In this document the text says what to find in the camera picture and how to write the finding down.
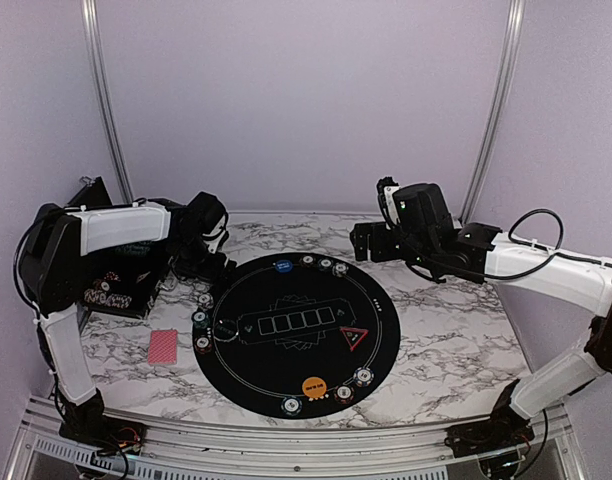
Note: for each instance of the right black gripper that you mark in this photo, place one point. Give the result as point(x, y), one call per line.
point(361, 243)

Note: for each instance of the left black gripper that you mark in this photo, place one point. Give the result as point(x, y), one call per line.
point(210, 273)

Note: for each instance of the blue white chip seat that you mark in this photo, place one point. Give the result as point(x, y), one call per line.
point(340, 269)
point(205, 301)
point(363, 377)

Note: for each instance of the blue white chip top seat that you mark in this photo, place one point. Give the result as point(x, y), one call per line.
point(340, 269)

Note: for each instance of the green chip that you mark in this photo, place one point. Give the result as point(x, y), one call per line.
point(324, 264)
point(200, 319)

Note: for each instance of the red chip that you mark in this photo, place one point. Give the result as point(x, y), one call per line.
point(307, 261)
point(344, 394)
point(203, 345)

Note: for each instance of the blue small blind button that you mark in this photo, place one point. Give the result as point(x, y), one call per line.
point(283, 266)

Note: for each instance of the red playing card deck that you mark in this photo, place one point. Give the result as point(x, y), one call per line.
point(163, 347)

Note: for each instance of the red black triangle all-in marker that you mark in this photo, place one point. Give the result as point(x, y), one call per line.
point(353, 336)

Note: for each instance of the blue white chip bottom seat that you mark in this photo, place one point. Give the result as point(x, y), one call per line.
point(363, 377)

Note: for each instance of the orange big blind button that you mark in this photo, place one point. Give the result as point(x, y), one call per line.
point(314, 388)

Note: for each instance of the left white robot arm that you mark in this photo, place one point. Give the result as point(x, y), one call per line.
point(59, 330)

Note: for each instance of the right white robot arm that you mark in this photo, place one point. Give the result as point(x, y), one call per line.
point(485, 254)

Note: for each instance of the black poker chip case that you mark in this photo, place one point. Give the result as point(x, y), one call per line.
point(105, 256)

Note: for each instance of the clear round dealer button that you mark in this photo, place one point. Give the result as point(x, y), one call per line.
point(225, 330)

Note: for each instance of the round black poker mat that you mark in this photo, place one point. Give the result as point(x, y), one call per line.
point(289, 330)

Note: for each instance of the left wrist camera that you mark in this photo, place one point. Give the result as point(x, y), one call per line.
point(204, 223)

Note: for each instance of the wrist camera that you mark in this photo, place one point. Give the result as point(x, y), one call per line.
point(204, 223)
point(418, 210)

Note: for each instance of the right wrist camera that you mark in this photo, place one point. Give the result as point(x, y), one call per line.
point(418, 210)

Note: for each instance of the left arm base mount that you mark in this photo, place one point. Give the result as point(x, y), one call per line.
point(111, 436)

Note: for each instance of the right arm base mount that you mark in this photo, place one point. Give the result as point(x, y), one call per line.
point(484, 436)

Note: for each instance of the left aluminium frame post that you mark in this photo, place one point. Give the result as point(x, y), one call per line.
point(103, 96)

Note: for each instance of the aluminium frame post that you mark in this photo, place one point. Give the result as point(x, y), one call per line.
point(103, 96)
point(502, 87)

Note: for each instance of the right aluminium frame post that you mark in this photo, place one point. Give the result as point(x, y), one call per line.
point(502, 87)

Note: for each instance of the front aluminium rail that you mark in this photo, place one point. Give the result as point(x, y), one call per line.
point(176, 449)

